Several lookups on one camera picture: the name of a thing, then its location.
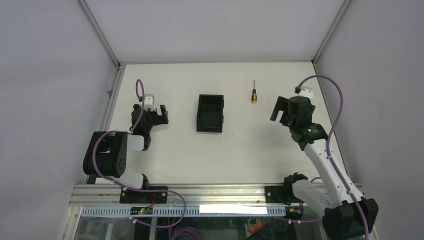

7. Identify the yellow black screwdriver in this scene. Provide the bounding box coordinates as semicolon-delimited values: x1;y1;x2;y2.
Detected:
251;80;257;103

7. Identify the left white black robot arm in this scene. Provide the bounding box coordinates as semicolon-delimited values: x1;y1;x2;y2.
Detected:
82;104;169;203

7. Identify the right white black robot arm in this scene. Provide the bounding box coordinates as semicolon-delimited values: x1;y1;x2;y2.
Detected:
270;96;379;240

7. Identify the black plastic bin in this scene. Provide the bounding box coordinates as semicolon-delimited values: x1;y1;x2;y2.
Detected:
196;94;225;134

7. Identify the orange object under table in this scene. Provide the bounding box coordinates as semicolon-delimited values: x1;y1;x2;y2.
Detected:
246;217;268;234

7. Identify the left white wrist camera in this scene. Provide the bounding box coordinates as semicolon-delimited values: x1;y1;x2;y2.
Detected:
143;94;157;112

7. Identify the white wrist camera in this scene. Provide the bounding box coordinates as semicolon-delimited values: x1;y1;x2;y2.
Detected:
294;86;314;99
143;94;157;112

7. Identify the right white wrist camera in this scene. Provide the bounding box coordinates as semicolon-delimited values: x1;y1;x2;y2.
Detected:
294;86;314;99

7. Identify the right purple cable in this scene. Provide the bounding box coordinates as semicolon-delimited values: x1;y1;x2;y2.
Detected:
295;75;370;240

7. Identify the purple cable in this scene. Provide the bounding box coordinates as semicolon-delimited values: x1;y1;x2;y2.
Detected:
295;75;370;240
92;79;187;229

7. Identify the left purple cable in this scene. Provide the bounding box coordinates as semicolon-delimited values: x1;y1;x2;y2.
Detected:
92;79;187;229

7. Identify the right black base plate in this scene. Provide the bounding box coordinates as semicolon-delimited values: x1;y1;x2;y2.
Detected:
264;185;301;205

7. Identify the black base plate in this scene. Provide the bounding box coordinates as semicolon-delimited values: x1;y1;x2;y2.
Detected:
119;185;168;205
264;185;301;205

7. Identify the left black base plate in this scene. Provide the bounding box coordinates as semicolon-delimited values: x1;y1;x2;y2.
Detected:
119;185;168;205

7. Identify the white slotted cable duct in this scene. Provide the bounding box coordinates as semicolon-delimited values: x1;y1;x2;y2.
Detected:
81;204;286;218

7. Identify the aluminium frame rail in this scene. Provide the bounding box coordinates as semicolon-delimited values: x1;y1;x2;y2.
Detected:
69;183;281;206

